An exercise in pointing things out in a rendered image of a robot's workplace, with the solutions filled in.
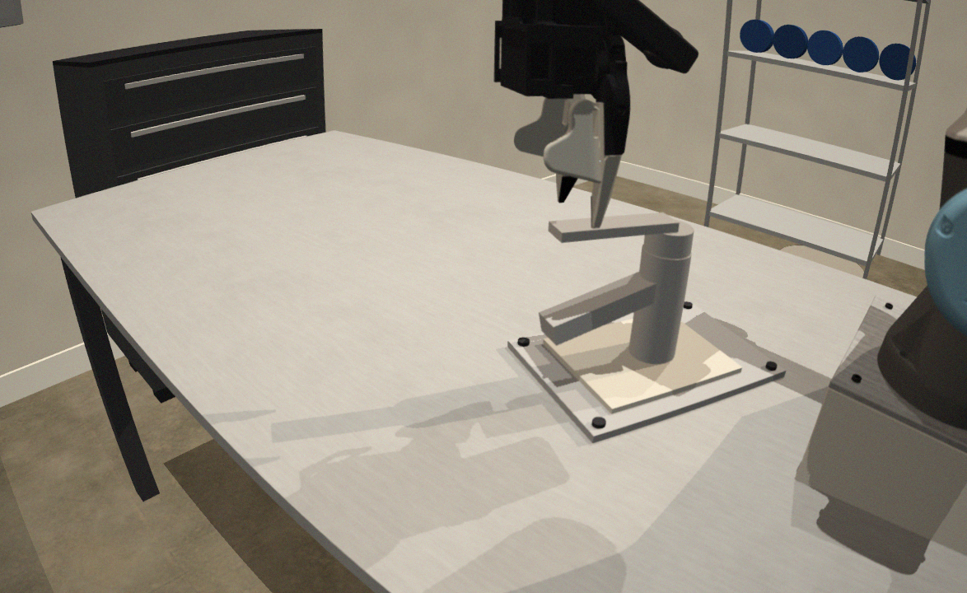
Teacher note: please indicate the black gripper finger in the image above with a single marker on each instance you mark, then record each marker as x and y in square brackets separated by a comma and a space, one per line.
[552, 124]
[593, 145]

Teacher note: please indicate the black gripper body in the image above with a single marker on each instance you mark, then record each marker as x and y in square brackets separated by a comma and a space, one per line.
[564, 50]

